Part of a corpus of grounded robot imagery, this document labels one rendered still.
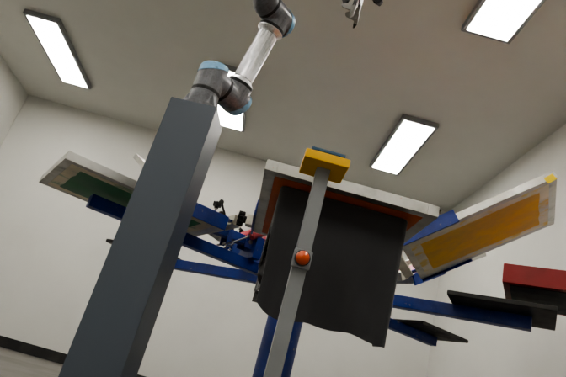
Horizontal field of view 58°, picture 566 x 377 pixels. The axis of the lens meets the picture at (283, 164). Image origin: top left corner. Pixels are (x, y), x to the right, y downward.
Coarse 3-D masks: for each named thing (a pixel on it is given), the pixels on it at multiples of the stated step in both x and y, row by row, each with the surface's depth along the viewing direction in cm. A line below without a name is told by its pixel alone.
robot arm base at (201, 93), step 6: (198, 84) 198; (192, 90) 198; (198, 90) 196; (204, 90) 196; (210, 90) 197; (186, 96) 198; (192, 96) 194; (198, 96) 194; (204, 96) 195; (210, 96) 196; (216, 96) 200; (198, 102) 192; (204, 102) 193; (210, 102) 196; (216, 102) 199
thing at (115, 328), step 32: (160, 128) 186; (192, 128) 186; (160, 160) 181; (192, 160) 181; (160, 192) 176; (192, 192) 184; (128, 224) 171; (160, 224) 171; (128, 256) 167; (160, 256) 167; (96, 288) 163; (128, 288) 163; (160, 288) 172; (96, 320) 159; (128, 320) 159; (96, 352) 155; (128, 352) 155
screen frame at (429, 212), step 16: (272, 160) 168; (272, 176) 170; (288, 176) 167; (304, 176) 167; (336, 192) 169; (352, 192) 166; (368, 192) 167; (384, 192) 167; (400, 208) 167; (416, 208) 166; (432, 208) 167; (256, 224) 225; (416, 224) 176
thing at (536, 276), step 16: (512, 272) 232; (528, 272) 229; (544, 272) 226; (560, 272) 224; (512, 288) 235; (528, 288) 229; (544, 288) 224; (560, 288) 221; (544, 304) 245; (560, 304) 238
